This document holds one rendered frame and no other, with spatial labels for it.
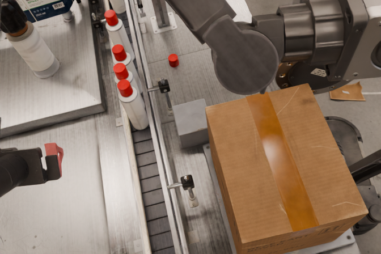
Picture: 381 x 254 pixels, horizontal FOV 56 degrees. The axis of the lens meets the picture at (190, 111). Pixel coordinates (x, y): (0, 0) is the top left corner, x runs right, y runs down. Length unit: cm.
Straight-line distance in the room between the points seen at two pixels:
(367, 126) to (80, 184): 157
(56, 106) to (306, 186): 80
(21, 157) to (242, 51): 44
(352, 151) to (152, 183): 107
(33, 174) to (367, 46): 56
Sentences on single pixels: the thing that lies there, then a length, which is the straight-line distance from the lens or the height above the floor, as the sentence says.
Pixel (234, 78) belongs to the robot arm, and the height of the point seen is 145.
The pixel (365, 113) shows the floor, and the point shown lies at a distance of 221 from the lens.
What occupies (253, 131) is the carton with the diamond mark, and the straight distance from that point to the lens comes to 77.
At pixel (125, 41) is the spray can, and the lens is 115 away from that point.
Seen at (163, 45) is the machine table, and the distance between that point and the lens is 131.
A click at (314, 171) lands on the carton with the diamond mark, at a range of 75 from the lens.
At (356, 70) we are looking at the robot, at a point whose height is 141.
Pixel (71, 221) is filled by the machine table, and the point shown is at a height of 83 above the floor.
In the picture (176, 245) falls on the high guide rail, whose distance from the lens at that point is 87.
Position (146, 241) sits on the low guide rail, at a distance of 93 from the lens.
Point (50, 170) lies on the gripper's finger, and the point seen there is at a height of 122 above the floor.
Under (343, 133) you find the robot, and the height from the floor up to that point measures 24.
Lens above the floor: 181
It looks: 59 degrees down
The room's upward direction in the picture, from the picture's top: 11 degrees counter-clockwise
